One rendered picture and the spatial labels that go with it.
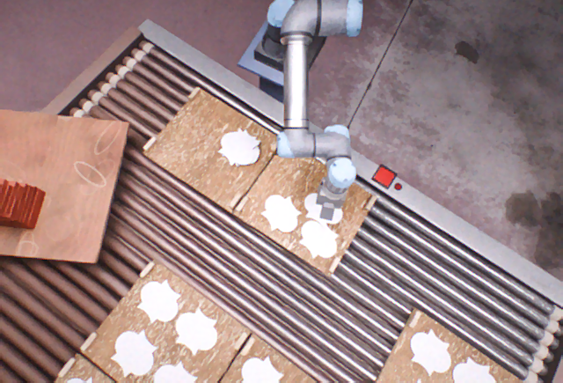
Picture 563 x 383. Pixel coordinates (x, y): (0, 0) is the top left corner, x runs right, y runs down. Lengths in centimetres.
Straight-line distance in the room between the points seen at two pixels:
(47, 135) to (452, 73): 253
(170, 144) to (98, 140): 25
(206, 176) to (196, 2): 191
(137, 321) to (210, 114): 79
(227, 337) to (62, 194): 73
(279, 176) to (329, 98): 135
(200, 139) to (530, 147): 224
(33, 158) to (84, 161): 17
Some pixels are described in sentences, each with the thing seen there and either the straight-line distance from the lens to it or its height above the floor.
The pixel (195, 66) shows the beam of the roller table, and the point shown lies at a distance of 190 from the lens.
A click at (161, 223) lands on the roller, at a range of 163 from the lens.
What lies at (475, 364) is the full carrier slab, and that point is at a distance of 169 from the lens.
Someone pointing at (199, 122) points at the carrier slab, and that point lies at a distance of 174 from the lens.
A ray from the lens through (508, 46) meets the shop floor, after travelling 360.
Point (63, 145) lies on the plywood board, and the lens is 170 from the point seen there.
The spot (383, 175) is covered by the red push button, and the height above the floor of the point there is 93.
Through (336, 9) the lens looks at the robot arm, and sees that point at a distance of 134.
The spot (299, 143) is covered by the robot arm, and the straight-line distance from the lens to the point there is 127.
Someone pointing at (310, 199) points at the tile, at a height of 95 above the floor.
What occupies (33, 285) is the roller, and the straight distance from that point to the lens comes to 173.
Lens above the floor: 247
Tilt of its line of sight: 68 degrees down
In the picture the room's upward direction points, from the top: 11 degrees clockwise
